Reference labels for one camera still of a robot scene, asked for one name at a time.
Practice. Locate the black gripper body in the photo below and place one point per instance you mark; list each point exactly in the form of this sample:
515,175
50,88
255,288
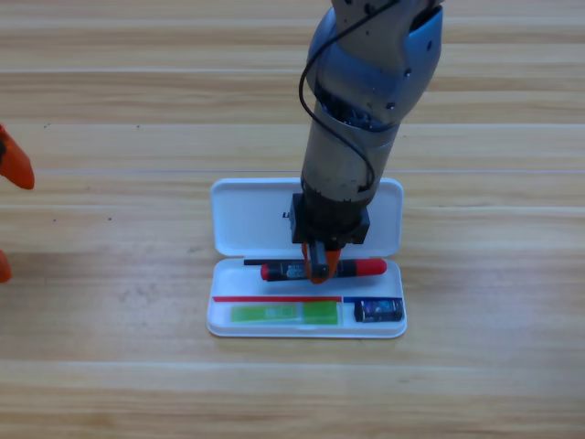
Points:
329,224

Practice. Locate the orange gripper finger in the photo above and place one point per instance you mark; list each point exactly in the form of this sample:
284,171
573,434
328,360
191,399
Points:
317,263
4,270
334,260
16,164

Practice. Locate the black eraser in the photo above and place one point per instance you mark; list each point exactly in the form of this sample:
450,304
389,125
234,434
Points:
379,310

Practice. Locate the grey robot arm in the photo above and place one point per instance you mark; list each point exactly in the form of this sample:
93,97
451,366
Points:
347,151

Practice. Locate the red black marker pen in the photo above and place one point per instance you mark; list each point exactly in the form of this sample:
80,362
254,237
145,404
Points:
365,266

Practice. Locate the green highlighter pen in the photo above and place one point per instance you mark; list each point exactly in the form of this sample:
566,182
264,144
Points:
274,314

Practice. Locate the white Unitree pencil case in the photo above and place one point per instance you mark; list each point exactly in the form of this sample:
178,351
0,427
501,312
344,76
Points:
247,219

